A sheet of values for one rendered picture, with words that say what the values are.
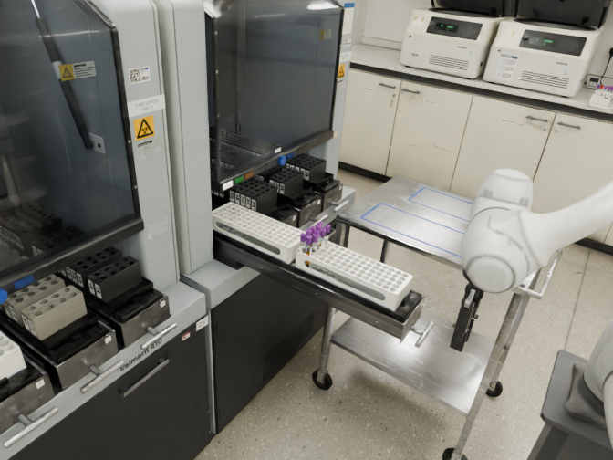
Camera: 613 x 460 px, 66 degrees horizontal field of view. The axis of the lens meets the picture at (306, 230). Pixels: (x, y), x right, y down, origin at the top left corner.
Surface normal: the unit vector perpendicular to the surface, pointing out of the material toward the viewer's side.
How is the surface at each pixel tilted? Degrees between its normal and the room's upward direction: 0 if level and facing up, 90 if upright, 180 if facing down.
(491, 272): 96
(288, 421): 0
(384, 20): 90
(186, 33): 90
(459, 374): 0
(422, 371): 0
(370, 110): 90
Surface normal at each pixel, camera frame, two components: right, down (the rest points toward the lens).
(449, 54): -0.58, 0.38
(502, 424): 0.07, -0.86
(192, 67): 0.83, 0.33
